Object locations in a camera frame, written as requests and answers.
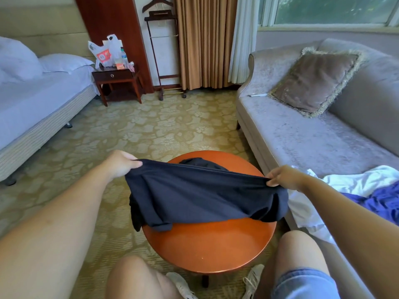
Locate person's right hand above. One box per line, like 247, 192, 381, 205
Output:
266, 165, 310, 194

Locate person's left hand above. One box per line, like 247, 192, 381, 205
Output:
103, 150, 143, 181

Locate pile of clothes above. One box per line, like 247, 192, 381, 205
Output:
287, 165, 399, 243

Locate navy T-shirt white chest emblem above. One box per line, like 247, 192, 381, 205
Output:
125, 157, 289, 232

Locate person's left forearm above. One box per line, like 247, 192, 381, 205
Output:
0, 162, 122, 299

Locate person's right forearm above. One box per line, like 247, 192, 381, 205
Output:
298, 174, 399, 299

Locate person's right leg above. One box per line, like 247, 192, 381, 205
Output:
259, 230, 331, 299

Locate grey velvet chaise sofa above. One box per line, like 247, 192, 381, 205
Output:
236, 38, 399, 299

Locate dark wooden nightstand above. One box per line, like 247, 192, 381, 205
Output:
91, 68, 143, 107

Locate brown fringed cushion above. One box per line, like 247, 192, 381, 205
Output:
269, 47, 365, 118

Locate round wooden table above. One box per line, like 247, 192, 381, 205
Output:
142, 150, 277, 288

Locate white bed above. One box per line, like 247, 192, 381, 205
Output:
0, 36, 99, 186

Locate blue denim shorts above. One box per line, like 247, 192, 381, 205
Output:
271, 267, 342, 299

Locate white sneaker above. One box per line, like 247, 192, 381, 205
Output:
242, 264, 266, 299
166, 271, 199, 299

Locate white plastic bag red print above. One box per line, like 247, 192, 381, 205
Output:
88, 40, 113, 67

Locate plain white plastic bag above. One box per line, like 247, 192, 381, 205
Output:
103, 34, 128, 71

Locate white pillow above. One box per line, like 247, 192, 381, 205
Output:
39, 53, 94, 74

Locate white sheer curtain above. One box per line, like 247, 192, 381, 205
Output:
227, 0, 259, 85

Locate white duvet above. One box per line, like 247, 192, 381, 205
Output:
0, 36, 43, 83

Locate beige curtain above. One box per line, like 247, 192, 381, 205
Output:
175, 0, 239, 91

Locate beige padded headboard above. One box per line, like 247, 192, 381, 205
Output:
0, 4, 93, 59

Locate black valet stand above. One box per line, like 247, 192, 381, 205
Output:
142, 0, 187, 101

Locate white framed window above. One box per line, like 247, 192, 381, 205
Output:
257, 0, 399, 32

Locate dark wooden wall panel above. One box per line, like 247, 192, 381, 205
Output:
74, 0, 155, 94

